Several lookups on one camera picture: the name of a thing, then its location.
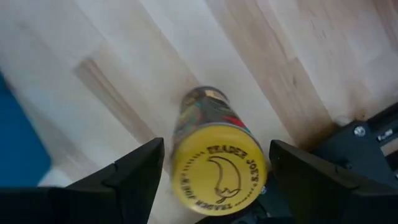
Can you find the yellow-lid spice jar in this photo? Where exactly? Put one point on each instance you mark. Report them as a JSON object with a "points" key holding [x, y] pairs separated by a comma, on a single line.
{"points": [[217, 168]]}

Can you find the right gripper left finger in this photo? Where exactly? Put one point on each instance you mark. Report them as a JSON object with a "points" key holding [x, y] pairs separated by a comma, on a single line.
{"points": [[136, 180]]}

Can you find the deep blue plastic tray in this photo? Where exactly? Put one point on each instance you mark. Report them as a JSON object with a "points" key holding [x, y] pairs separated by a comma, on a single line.
{"points": [[21, 140]]}

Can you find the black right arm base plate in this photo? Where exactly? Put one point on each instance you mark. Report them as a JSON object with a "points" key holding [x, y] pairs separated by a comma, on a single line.
{"points": [[357, 146]]}

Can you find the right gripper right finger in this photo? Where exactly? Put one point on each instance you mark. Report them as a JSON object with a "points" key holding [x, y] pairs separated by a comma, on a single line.
{"points": [[304, 180]]}

